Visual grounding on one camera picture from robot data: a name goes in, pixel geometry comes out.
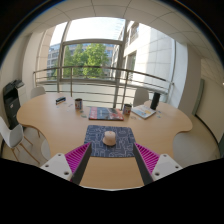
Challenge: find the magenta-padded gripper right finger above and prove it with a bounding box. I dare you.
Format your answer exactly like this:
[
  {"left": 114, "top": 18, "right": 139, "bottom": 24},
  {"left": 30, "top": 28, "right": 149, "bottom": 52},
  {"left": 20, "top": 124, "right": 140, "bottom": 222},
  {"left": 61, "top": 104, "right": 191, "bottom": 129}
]
[{"left": 132, "top": 142, "right": 184, "bottom": 186}]

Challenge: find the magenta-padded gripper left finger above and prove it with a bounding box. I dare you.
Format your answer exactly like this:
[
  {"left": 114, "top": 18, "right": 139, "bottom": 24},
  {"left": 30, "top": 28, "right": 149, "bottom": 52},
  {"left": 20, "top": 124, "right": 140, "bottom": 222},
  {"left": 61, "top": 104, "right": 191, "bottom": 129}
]
[{"left": 39, "top": 142, "right": 93, "bottom": 185}]

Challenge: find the beige computer mouse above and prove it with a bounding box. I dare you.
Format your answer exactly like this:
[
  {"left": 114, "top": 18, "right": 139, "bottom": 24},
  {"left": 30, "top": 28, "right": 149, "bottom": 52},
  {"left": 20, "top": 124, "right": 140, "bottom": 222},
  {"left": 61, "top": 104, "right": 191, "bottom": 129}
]
[{"left": 102, "top": 130, "right": 117, "bottom": 147}]

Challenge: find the dark blue patterned mouse pad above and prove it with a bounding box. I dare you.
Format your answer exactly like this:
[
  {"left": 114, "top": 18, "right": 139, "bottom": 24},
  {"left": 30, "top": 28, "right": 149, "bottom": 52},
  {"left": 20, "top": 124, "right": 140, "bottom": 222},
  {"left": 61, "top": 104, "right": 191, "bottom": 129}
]
[{"left": 83, "top": 124, "right": 137, "bottom": 158}]

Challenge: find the white chair with wooden legs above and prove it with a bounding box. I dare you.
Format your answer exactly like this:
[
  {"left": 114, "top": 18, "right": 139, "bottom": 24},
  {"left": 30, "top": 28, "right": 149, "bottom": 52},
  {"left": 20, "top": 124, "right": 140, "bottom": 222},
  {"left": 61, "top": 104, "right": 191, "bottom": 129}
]
[{"left": 0, "top": 115, "right": 41, "bottom": 164}]

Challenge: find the printed mug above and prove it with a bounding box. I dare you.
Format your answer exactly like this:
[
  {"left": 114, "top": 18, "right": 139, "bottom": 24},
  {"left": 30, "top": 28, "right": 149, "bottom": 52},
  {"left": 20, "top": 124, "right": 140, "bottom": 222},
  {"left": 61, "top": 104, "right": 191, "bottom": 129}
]
[
  {"left": 122, "top": 103, "right": 133, "bottom": 116},
  {"left": 74, "top": 97, "right": 83, "bottom": 111}
]

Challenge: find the black cylindrical speaker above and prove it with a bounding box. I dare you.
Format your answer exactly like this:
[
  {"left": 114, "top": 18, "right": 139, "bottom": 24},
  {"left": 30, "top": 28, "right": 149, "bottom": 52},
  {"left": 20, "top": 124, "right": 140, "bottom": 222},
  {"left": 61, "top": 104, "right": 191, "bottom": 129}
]
[{"left": 149, "top": 92, "right": 161, "bottom": 111}]

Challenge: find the small dark blue box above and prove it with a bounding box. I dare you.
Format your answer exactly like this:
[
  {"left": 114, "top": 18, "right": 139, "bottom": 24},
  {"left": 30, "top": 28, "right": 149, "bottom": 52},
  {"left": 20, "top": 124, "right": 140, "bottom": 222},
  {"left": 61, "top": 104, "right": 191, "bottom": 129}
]
[{"left": 55, "top": 96, "right": 67, "bottom": 106}]

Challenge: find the red magazine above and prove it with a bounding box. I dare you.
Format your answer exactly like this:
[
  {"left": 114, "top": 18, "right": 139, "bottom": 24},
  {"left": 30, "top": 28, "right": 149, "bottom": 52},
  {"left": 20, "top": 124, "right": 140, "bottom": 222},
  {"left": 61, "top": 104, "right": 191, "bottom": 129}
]
[{"left": 87, "top": 106, "right": 125, "bottom": 122}]

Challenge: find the grey door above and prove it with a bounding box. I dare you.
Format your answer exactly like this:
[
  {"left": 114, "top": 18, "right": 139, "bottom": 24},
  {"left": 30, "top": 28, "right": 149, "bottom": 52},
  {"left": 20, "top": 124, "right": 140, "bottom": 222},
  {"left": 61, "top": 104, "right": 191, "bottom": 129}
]
[{"left": 191, "top": 78, "right": 205, "bottom": 116}]

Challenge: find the metal balcony railing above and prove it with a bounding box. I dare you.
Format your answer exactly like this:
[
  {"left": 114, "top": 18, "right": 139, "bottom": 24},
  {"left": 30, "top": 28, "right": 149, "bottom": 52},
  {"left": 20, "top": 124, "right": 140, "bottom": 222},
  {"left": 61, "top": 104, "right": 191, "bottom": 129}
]
[{"left": 32, "top": 65, "right": 174, "bottom": 108}]

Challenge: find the green tree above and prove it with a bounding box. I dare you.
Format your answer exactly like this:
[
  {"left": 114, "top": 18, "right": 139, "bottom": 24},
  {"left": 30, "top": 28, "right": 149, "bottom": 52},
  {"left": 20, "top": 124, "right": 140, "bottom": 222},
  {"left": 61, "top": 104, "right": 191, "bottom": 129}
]
[{"left": 62, "top": 43, "right": 109, "bottom": 79}]

